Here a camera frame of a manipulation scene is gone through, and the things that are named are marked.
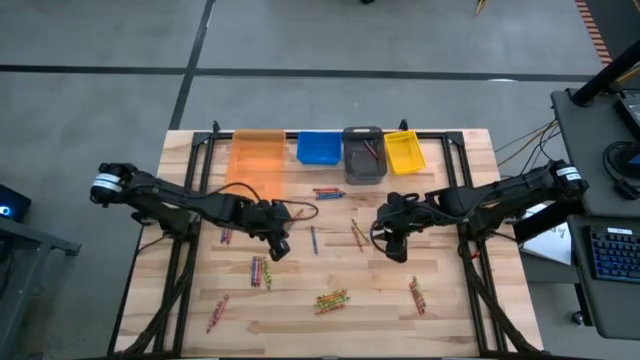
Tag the grey desk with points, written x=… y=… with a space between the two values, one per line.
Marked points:
x=585 y=150

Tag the black headphones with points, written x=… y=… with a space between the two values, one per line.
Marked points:
x=625 y=190

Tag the black box with blue light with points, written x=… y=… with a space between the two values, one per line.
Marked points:
x=17 y=200

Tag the black desk support beam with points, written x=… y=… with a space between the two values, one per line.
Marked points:
x=545 y=220

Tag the red crayon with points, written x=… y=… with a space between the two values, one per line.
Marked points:
x=371 y=149
x=327 y=193
x=420 y=290
x=414 y=300
x=325 y=190
x=221 y=309
x=418 y=296
x=215 y=316

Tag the white paper sheet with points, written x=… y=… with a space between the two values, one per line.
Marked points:
x=550 y=245

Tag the grey plastic bin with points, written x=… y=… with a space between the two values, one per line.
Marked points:
x=357 y=170

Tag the black caster wheel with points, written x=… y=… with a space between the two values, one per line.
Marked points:
x=578 y=318

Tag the black laptop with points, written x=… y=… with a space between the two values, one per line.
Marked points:
x=631 y=112

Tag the black pole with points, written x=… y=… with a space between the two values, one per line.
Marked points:
x=600 y=80

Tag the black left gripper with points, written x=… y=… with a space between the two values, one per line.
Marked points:
x=265 y=217

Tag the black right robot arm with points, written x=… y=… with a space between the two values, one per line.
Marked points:
x=500 y=197

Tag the blue plastic basket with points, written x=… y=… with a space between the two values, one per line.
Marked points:
x=320 y=147

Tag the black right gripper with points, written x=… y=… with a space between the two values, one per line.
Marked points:
x=400 y=212

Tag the black aluminium table frame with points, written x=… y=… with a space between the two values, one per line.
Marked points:
x=199 y=137

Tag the black floor mat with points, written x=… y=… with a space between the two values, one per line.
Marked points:
x=622 y=20

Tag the grey keyboard tray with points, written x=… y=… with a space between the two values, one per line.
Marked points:
x=615 y=310

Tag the yellow plastic basket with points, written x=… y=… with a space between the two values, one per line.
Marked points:
x=405 y=152

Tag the grey metal cart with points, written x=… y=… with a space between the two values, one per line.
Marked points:
x=40 y=240

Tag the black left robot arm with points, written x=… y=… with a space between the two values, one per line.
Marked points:
x=165 y=192

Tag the blue backlit keyboard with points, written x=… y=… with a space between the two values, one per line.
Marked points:
x=615 y=255

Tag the yellow tripod leg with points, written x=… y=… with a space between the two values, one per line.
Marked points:
x=481 y=6

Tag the orange translucent plastic bin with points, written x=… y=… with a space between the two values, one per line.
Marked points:
x=255 y=160

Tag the blue crayon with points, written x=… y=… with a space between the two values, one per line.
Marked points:
x=252 y=271
x=314 y=240
x=330 y=196

